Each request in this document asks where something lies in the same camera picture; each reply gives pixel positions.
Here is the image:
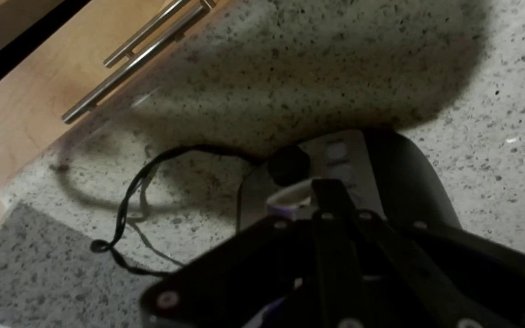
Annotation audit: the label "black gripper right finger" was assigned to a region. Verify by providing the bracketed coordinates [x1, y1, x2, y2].
[333, 178, 525, 328]

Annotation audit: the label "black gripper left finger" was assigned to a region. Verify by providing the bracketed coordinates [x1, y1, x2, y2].
[138, 178, 337, 328]

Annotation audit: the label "black silver toaster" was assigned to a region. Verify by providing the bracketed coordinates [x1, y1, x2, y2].
[233, 125, 464, 238]

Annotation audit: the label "light wood base cabinets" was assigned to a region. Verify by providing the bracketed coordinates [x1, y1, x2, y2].
[0, 0, 235, 262]

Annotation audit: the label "thin black bundled cord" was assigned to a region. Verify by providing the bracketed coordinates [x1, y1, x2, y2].
[89, 141, 266, 278]

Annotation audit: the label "silver bar drawer handle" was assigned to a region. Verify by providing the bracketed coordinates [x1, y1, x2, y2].
[60, 0, 215, 125]
[102, 0, 191, 68]

